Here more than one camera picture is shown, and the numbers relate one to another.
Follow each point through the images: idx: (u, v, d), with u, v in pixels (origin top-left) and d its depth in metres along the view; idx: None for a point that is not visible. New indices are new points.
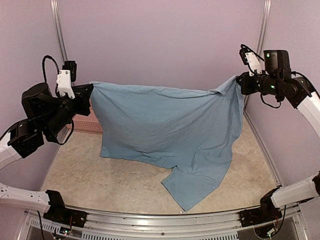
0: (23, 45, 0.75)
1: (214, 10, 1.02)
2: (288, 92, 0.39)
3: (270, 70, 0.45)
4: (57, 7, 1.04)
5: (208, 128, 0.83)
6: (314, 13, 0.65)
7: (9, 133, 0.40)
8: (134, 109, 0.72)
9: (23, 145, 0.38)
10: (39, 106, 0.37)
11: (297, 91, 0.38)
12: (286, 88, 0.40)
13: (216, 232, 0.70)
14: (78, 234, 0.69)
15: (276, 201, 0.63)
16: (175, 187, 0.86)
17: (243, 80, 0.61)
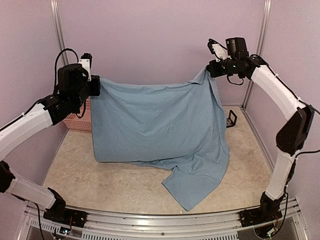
0: (22, 44, 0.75)
1: (213, 11, 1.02)
2: (242, 66, 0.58)
3: (233, 53, 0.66)
4: (57, 7, 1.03)
5: (194, 116, 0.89)
6: (314, 13, 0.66)
7: (38, 104, 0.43)
8: (136, 104, 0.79)
9: (57, 112, 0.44)
10: (72, 79, 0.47)
11: (248, 66, 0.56)
12: (241, 64, 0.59)
13: (216, 232, 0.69)
14: (77, 234, 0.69)
15: (272, 194, 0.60)
16: (176, 186, 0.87)
17: (212, 66, 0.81)
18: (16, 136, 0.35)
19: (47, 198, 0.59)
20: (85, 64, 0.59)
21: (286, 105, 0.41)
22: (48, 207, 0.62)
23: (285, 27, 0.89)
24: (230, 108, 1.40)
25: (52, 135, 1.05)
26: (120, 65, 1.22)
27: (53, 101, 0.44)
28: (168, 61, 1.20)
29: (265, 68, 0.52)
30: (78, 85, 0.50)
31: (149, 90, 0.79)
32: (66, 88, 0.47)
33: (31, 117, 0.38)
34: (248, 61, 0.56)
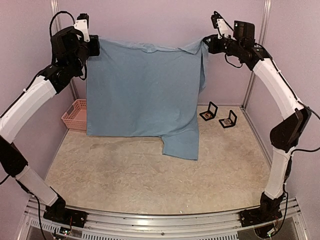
0: (22, 44, 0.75)
1: (213, 11, 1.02)
2: (246, 56, 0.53)
3: (240, 37, 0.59)
4: (57, 8, 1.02)
5: (180, 80, 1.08)
6: (314, 13, 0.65)
7: (39, 77, 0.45)
8: (131, 66, 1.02)
9: (59, 79, 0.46)
10: (65, 42, 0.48)
11: (251, 56, 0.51)
12: (245, 54, 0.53)
13: (216, 232, 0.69)
14: (78, 234, 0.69)
15: (271, 193, 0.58)
16: (167, 149, 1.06)
17: (212, 41, 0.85)
18: (25, 110, 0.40)
19: (49, 195, 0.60)
20: (82, 25, 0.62)
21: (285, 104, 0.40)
22: (49, 205, 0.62)
23: (285, 27, 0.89)
24: (230, 108, 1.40)
25: (52, 135, 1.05)
26: None
27: (53, 69, 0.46)
28: None
29: (269, 60, 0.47)
30: (74, 49, 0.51)
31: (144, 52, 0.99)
32: (65, 53, 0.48)
33: (34, 90, 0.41)
34: (252, 52, 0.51)
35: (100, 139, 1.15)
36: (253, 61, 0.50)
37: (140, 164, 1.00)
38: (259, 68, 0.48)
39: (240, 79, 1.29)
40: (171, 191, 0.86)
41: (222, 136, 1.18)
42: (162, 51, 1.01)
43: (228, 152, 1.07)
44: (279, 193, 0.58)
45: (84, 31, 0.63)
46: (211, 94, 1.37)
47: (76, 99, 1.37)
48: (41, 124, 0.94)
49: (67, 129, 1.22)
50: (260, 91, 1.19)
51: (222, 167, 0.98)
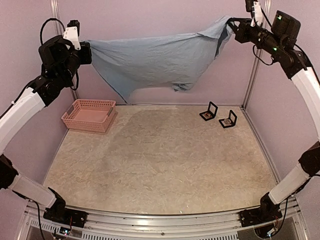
0: (22, 44, 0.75)
1: (213, 10, 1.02)
2: (285, 62, 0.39)
3: (279, 32, 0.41)
4: (57, 7, 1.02)
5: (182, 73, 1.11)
6: (314, 13, 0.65)
7: (28, 88, 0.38)
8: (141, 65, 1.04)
9: (48, 93, 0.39)
10: (57, 52, 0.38)
11: (293, 62, 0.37)
12: (284, 57, 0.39)
13: (216, 232, 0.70)
14: (78, 234, 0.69)
15: (274, 198, 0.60)
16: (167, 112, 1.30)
17: (242, 29, 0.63)
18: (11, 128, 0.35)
19: (49, 196, 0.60)
20: (73, 34, 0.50)
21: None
22: (48, 207, 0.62)
23: None
24: (231, 108, 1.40)
25: (51, 136, 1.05)
26: None
27: (42, 81, 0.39)
28: None
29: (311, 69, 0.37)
30: (64, 57, 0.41)
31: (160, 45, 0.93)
32: (54, 65, 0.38)
33: (20, 104, 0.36)
34: (293, 56, 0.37)
35: (99, 139, 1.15)
36: (297, 69, 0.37)
37: (140, 163, 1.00)
38: (296, 77, 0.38)
39: (240, 79, 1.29)
40: (171, 191, 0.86)
41: (222, 136, 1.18)
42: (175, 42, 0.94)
43: (228, 152, 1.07)
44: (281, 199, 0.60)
45: (74, 40, 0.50)
46: (211, 94, 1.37)
47: (76, 99, 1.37)
48: (40, 124, 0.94)
49: (67, 129, 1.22)
50: (260, 91, 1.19)
51: (222, 167, 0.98)
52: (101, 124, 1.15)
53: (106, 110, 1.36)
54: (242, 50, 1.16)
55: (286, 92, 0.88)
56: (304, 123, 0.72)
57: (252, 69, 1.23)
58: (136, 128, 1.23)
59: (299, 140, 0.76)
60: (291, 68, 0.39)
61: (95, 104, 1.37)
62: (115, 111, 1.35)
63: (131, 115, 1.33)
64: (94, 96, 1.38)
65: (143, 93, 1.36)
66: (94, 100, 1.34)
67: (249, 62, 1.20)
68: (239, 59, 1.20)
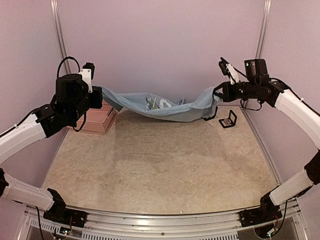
0: (22, 45, 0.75)
1: (213, 11, 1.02)
2: (263, 93, 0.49)
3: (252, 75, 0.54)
4: (57, 7, 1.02)
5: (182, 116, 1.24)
6: (314, 13, 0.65)
7: (33, 115, 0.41)
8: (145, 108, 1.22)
9: (50, 123, 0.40)
10: (71, 90, 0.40)
11: (271, 92, 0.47)
12: (262, 90, 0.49)
13: (216, 232, 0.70)
14: (78, 234, 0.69)
15: (275, 199, 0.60)
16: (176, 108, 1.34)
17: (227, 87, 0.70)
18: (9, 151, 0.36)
19: (46, 199, 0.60)
20: (87, 75, 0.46)
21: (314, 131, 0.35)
22: (46, 209, 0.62)
23: (285, 27, 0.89)
24: (231, 108, 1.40)
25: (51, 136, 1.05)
26: (119, 65, 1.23)
27: (48, 112, 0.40)
28: (168, 60, 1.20)
29: (290, 91, 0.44)
30: (77, 98, 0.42)
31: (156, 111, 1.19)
32: (66, 100, 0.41)
33: (22, 130, 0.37)
34: (271, 87, 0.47)
35: (99, 139, 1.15)
36: (276, 96, 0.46)
37: (140, 163, 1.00)
38: (281, 102, 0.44)
39: (240, 79, 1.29)
40: (170, 191, 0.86)
41: (222, 136, 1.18)
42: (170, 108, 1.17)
43: (228, 152, 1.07)
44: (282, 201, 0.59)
45: (88, 81, 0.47)
46: None
47: None
48: None
49: (67, 129, 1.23)
50: None
51: (222, 167, 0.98)
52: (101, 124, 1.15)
53: (106, 110, 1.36)
54: (242, 50, 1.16)
55: None
56: None
57: None
58: (136, 128, 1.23)
59: (299, 140, 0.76)
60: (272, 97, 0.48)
61: None
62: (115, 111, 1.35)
63: (131, 115, 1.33)
64: None
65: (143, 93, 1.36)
66: None
67: None
68: (239, 59, 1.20)
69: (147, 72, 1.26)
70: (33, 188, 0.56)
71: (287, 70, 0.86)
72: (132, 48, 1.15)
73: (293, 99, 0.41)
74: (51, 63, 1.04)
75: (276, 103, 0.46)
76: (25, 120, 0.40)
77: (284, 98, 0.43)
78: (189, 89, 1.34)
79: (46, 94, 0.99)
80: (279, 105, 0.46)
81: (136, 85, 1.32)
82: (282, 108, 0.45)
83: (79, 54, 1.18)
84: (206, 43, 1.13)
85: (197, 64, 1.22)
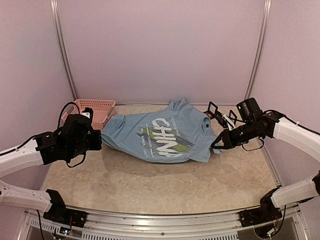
0: (22, 45, 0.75)
1: (213, 11, 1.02)
2: (261, 127, 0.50)
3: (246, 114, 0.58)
4: (57, 7, 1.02)
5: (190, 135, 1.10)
6: (313, 13, 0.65)
7: (34, 141, 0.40)
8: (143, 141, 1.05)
9: (48, 153, 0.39)
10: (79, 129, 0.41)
11: (267, 124, 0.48)
12: (258, 125, 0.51)
13: (216, 232, 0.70)
14: (77, 234, 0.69)
15: (276, 201, 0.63)
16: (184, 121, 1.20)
17: (225, 136, 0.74)
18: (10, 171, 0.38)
19: (43, 202, 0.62)
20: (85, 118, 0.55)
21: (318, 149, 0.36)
22: (45, 210, 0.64)
23: (285, 27, 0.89)
24: (231, 108, 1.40)
25: None
26: (119, 66, 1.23)
27: (49, 141, 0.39)
28: (168, 60, 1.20)
29: (285, 120, 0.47)
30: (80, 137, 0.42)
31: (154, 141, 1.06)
32: (70, 137, 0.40)
33: (21, 155, 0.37)
34: (266, 120, 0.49)
35: None
36: (272, 127, 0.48)
37: (140, 164, 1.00)
38: (279, 130, 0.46)
39: (240, 79, 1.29)
40: (171, 191, 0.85)
41: None
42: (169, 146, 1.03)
43: (228, 152, 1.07)
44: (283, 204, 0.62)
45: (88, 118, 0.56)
46: (211, 94, 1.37)
47: (76, 99, 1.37)
48: (40, 124, 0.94)
49: None
50: (260, 91, 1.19)
51: (222, 167, 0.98)
52: (101, 124, 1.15)
53: (106, 110, 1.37)
54: (242, 50, 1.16)
55: (286, 92, 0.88)
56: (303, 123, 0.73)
57: (252, 69, 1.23)
58: None
59: None
60: (269, 129, 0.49)
61: (95, 104, 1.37)
62: (115, 111, 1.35)
63: None
64: (94, 96, 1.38)
65: (143, 94, 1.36)
66: (94, 100, 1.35)
67: (249, 62, 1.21)
68: (240, 59, 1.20)
69: (147, 72, 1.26)
70: (28, 192, 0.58)
71: (288, 70, 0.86)
72: (132, 48, 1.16)
73: (290, 125, 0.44)
74: (51, 63, 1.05)
75: (275, 133, 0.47)
76: (25, 144, 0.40)
77: (281, 127, 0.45)
78: (189, 89, 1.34)
79: (46, 94, 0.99)
80: (277, 134, 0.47)
81: (136, 86, 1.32)
82: (281, 136, 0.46)
83: (79, 54, 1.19)
84: (206, 43, 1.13)
85: (197, 64, 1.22)
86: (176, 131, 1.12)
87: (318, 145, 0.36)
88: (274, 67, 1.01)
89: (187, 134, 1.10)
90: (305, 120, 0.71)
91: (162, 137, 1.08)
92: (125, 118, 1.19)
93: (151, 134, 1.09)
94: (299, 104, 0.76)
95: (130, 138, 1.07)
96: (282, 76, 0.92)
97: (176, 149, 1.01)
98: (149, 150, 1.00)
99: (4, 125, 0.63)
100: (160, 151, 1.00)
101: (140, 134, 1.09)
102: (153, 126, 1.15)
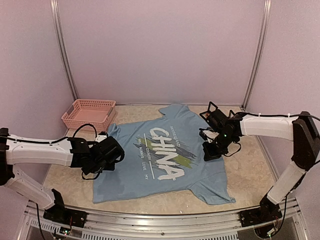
0: (22, 45, 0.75)
1: (213, 11, 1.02)
2: (231, 129, 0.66)
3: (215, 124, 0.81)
4: (57, 7, 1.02)
5: (190, 147, 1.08)
6: (313, 13, 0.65)
7: (68, 141, 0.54)
8: (141, 157, 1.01)
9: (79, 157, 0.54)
10: (110, 152, 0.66)
11: (234, 127, 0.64)
12: (228, 129, 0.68)
13: (217, 232, 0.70)
14: (78, 234, 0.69)
15: (273, 198, 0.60)
16: (183, 130, 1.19)
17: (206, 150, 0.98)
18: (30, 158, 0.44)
19: (45, 199, 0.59)
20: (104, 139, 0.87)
21: (284, 127, 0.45)
22: (44, 208, 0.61)
23: (285, 27, 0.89)
24: (231, 108, 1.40)
25: (50, 137, 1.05)
26: (119, 65, 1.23)
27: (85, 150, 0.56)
28: (168, 60, 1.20)
29: (247, 116, 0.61)
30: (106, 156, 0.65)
31: (153, 156, 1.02)
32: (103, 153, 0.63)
33: (54, 150, 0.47)
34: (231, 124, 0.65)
35: None
36: (238, 127, 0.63)
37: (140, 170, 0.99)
38: (245, 126, 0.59)
39: (240, 79, 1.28)
40: (171, 191, 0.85)
41: None
42: (170, 159, 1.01)
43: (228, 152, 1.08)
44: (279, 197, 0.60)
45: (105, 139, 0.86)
46: (211, 94, 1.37)
47: (76, 99, 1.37)
48: (40, 124, 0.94)
49: (67, 129, 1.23)
50: (260, 91, 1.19)
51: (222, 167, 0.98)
52: (102, 124, 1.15)
53: (107, 110, 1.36)
54: (242, 50, 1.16)
55: (285, 92, 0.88)
56: None
57: (252, 69, 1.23)
58: None
59: None
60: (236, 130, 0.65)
61: (95, 104, 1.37)
62: (115, 111, 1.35)
63: (131, 115, 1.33)
64: (94, 96, 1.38)
65: (143, 93, 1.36)
66: (94, 100, 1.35)
67: (249, 62, 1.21)
68: (239, 59, 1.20)
69: (147, 73, 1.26)
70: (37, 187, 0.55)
71: (288, 69, 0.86)
72: (132, 49, 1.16)
73: (252, 119, 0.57)
74: (51, 63, 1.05)
75: (243, 130, 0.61)
76: (59, 142, 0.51)
77: (245, 122, 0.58)
78: (189, 89, 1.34)
79: (46, 95, 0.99)
80: (244, 131, 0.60)
81: (136, 86, 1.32)
82: (249, 131, 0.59)
83: (79, 55, 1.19)
84: (206, 43, 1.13)
85: (197, 64, 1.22)
86: (176, 142, 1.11)
87: (279, 124, 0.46)
88: (273, 67, 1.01)
89: (187, 145, 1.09)
90: None
91: (162, 148, 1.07)
92: (121, 127, 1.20)
93: (150, 145, 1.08)
94: (298, 104, 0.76)
95: (128, 149, 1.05)
96: (282, 76, 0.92)
97: (177, 162, 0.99)
98: (148, 163, 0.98)
99: (4, 126, 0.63)
100: (159, 163, 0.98)
101: (138, 145, 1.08)
102: (152, 137, 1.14)
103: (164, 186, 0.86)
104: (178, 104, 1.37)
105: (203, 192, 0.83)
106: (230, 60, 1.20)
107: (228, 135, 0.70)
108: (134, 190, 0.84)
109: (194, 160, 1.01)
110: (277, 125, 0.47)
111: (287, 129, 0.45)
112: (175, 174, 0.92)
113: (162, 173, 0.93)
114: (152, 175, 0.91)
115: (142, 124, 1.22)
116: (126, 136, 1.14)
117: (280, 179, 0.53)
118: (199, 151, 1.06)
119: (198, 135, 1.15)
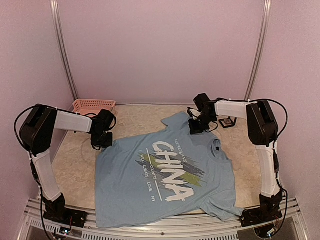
0: (22, 45, 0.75)
1: (212, 11, 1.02)
2: (207, 111, 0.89)
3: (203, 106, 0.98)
4: (57, 8, 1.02)
5: (197, 163, 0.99)
6: (313, 13, 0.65)
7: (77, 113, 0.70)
8: (144, 177, 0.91)
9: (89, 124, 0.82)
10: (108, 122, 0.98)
11: (210, 109, 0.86)
12: (206, 110, 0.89)
13: (217, 232, 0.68)
14: (78, 234, 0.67)
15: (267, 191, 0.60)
16: (189, 144, 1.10)
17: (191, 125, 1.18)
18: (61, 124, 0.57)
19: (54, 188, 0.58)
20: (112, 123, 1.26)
21: (239, 110, 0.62)
22: (52, 200, 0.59)
23: (285, 27, 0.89)
24: None
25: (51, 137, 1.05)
26: (119, 65, 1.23)
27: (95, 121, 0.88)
28: (168, 59, 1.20)
29: (221, 101, 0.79)
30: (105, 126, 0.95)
31: (158, 175, 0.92)
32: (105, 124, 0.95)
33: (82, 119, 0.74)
34: (209, 106, 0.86)
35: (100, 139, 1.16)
36: (213, 108, 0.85)
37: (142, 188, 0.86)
38: (219, 107, 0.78)
39: (240, 79, 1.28)
40: (179, 210, 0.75)
41: (222, 136, 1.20)
42: (175, 178, 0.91)
43: (228, 152, 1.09)
44: (274, 190, 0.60)
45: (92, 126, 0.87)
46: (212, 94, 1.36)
47: (76, 99, 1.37)
48: None
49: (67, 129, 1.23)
50: (260, 91, 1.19)
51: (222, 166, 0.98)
52: None
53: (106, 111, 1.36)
54: (242, 50, 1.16)
55: (285, 92, 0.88)
56: (301, 123, 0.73)
57: (252, 70, 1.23)
58: (136, 128, 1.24)
59: (299, 141, 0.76)
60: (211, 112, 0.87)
61: (95, 104, 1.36)
62: (115, 111, 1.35)
63: (131, 115, 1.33)
64: (94, 96, 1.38)
65: (143, 93, 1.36)
66: (94, 100, 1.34)
67: (249, 62, 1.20)
68: (239, 59, 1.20)
69: (147, 73, 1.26)
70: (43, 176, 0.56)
71: (288, 69, 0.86)
72: (132, 49, 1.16)
73: (223, 102, 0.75)
74: (51, 63, 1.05)
75: (216, 111, 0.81)
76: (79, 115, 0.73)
77: (219, 106, 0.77)
78: (189, 89, 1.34)
79: (46, 94, 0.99)
80: (218, 111, 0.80)
81: (136, 86, 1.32)
82: (220, 110, 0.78)
83: (79, 54, 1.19)
84: (206, 43, 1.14)
85: (197, 64, 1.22)
86: (182, 157, 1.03)
87: (238, 107, 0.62)
88: (273, 67, 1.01)
89: (195, 160, 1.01)
90: (304, 120, 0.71)
91: (168, 165, 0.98)
92: (122, 141, 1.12)
93: (154, 163, 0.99)
94: (298, 104, 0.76)
95: (131, 167, 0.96)
96: (282, 75, 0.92)
97: (185, 180, 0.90)
98: (154, 184, 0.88)
99: (6, 126, 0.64)
100: (166, 183, 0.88)
101: (141, 163, 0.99)
102: (156, 152, 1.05)
103: (173, 208, 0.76)
104: (183, 114, 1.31)
105: (215, 210, 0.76)
106: (230, 59, 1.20)
107: (206, 114, 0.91)
108: (135, 208, 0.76)
109: (204, 178, 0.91)
110: (237, 108, 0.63)
111: (243, 110, 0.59)
112: (184, 194, 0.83)
113: (170, 193, 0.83)
114: (159, 197, 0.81)
115: (144, 138, 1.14)
116: (128, 150, 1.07)
117: (264, 166, 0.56)
118: (207, 169, 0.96)
119: (203, 150, 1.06)
